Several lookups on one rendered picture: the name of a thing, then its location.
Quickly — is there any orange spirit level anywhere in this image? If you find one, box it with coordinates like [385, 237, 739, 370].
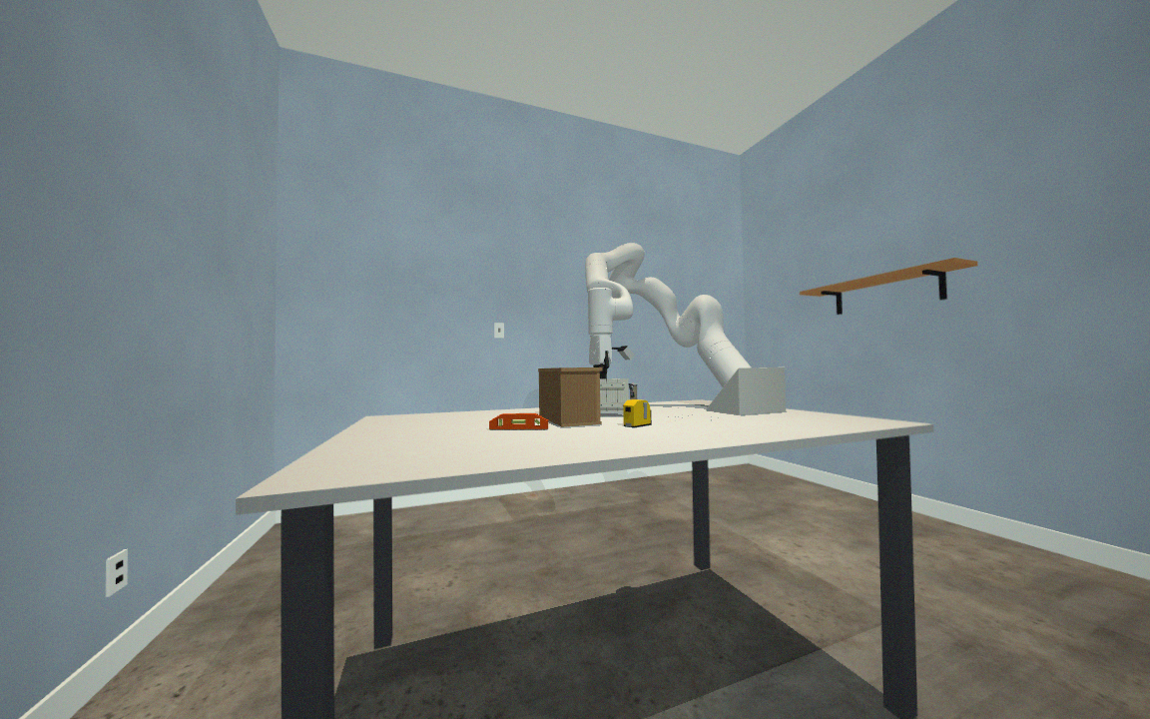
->
[489, 413, 549, 430]

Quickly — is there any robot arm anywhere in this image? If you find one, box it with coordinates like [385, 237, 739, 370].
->
[585, 243, 750, 387]

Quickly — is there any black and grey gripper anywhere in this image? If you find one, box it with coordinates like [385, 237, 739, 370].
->
[589, 335, 612, 378]

